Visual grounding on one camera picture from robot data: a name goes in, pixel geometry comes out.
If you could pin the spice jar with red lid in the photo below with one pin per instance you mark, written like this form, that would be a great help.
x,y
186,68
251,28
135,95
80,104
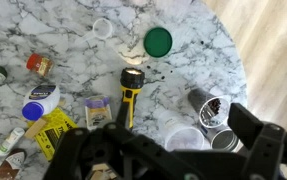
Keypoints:
x,y
40,64

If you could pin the yellow and black torch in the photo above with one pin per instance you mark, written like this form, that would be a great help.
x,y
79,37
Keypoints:
x,y
131,90

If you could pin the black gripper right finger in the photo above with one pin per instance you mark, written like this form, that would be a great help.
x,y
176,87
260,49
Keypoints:
x,y
269,146

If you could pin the clear plastic cup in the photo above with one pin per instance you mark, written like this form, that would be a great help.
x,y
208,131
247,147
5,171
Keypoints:
x,y
183,133

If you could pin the metal tin can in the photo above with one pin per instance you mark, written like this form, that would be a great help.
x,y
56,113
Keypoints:
x,y
225,140

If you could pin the cup with coffee beans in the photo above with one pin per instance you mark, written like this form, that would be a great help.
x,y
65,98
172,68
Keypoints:
x,y
209,108

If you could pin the white bottle with blue cap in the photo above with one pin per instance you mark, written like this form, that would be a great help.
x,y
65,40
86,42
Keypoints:
x,y
39,100

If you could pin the large wooden block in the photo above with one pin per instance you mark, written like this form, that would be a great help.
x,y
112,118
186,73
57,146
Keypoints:
x,y
35,128

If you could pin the yellow printed packet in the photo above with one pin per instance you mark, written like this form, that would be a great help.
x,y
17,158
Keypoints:
x,y
54,133

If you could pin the small white tube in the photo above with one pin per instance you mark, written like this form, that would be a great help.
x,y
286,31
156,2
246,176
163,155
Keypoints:
x,y
9,141

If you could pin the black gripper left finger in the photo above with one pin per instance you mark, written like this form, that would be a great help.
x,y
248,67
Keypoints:
x,y
79,150

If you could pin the purple and white packet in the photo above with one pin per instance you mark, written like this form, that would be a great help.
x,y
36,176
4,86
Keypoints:
x,y
98,111

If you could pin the brown bottle with white label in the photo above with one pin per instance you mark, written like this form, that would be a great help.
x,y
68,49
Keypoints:
x,y
9,165

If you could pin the green round lid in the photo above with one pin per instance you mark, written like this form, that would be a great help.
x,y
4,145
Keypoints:
x,y
158,42

